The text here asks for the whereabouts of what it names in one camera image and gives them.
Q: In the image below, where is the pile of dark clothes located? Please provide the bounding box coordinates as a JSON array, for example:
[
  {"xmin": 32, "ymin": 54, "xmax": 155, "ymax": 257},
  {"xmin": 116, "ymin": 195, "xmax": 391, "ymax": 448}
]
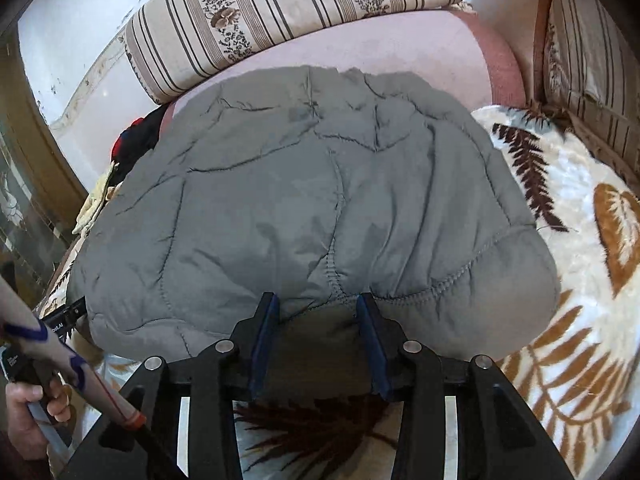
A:
[{"xmin": 111, "ymin": 105, "xmax": 174, "ymax": 187}]

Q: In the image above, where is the grey quilted hooded jacket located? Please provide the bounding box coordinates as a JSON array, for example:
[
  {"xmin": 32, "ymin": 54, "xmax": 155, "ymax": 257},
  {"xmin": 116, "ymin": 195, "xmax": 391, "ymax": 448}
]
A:
[{"xmin": 65, "ymin": 64, "xmax": 562, "ymax": 402}]

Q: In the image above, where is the long striped floral sofa cushion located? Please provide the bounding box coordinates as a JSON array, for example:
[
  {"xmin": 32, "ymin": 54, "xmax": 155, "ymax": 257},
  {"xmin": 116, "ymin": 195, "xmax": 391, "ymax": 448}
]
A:
[{"xmin": 124, "ymin": 0, "xmax": 467, "ymax": 106}]

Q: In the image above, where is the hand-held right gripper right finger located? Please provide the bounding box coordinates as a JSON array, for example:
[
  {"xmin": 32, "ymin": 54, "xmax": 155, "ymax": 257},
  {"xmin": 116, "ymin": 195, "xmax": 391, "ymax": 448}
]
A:
[{"xmin": 354, "ymin": 292, "xmax": 547, "ymax": 480}]

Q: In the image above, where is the wooden cabinet with glass door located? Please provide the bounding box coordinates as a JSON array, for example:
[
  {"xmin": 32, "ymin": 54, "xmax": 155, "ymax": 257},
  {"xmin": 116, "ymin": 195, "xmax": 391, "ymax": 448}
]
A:
[{"xmin": 0, "ymin": 25, "xmax": 89, "ymax": 312}]

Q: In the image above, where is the pale yellow cloth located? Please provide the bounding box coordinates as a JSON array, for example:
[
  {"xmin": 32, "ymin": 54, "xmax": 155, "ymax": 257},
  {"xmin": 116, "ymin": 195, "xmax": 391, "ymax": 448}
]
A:
[{"xmin": 72, "ymin": 169, "xmax": 127, "ymax": 237}]

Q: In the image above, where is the white leaf print blanket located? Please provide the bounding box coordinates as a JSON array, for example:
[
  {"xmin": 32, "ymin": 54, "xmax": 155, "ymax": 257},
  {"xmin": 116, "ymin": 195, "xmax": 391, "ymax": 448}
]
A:
[{"xmin": 47, "ymin": 104, "xmax": 640, "ymax": 480}]

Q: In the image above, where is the pink sofa cushion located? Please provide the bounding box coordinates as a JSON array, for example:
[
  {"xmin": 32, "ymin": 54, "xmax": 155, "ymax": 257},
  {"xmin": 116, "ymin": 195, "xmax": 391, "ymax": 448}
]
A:
[{"xmin": 157, "ymin": 7, "xmax": 527, "ymax": 147}]

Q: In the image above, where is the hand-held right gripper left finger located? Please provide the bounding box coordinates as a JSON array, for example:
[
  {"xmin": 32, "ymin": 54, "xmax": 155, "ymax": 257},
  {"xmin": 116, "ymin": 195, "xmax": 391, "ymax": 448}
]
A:
[{"xmin": 97, "ymin": 292, "xmax": 282, "ymax": 480}]

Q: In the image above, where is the person's left hand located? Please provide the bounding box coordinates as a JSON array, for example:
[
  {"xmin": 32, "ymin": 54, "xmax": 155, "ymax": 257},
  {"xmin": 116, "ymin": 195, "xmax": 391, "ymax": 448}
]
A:
[{"xmin": 5, "ymin": 377, "xmax": 74, "ymax": 462}]

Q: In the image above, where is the short striped floral sofa cushion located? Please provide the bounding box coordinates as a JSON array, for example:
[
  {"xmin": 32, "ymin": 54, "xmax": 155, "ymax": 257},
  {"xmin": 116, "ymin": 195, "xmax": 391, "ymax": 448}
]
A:
[{"xmin": 542, "ymin": 0, "xmax": 640, "ymax": 182}]

